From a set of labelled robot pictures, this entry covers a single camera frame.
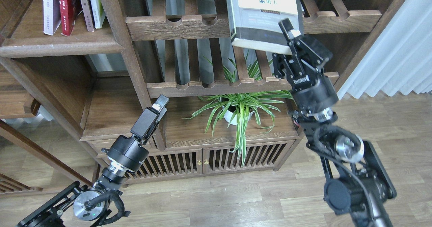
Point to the white plant pot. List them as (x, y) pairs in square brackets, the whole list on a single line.
[(232, 114)]

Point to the yellow and black thick book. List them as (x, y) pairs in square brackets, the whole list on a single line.
[(254, 24)]

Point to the white green upright book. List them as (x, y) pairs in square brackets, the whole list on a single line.
[(98, 12)]

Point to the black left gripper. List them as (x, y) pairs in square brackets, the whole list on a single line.
[(127, 153)]

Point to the pale lilac white book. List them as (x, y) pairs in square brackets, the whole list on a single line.
[(51, 13)]

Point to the dark wooden bookshelf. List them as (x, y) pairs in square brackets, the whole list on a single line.
[(96, 84)]

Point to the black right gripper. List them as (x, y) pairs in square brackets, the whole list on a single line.
[(312, 91)]

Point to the white pleated curtain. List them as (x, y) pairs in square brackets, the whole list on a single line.
[(400, 60)]

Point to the red rescue guide book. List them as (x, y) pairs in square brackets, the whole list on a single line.
[(69, 9)]

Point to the green spider plant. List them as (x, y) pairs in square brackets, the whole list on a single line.
[(219, 104)]

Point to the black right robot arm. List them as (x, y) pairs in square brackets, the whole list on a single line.
[(356, 180)]

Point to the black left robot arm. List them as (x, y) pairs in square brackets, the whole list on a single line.
[(101, 203)]

